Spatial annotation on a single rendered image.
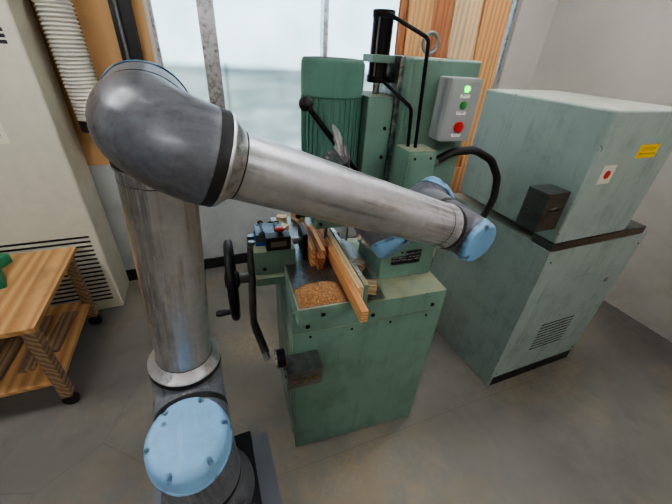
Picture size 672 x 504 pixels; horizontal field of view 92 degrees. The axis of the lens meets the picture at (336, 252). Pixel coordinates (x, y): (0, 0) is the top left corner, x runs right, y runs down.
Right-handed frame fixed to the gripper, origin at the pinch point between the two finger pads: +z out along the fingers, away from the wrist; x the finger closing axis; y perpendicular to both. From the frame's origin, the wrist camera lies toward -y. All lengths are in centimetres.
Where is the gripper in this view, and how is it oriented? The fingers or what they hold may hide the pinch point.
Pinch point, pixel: (310, 144)
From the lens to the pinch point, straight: 91.0
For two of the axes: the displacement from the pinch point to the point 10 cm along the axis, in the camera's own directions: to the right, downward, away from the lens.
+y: -2.4, -1.1, -9.6
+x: -7.8, 6.2, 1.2
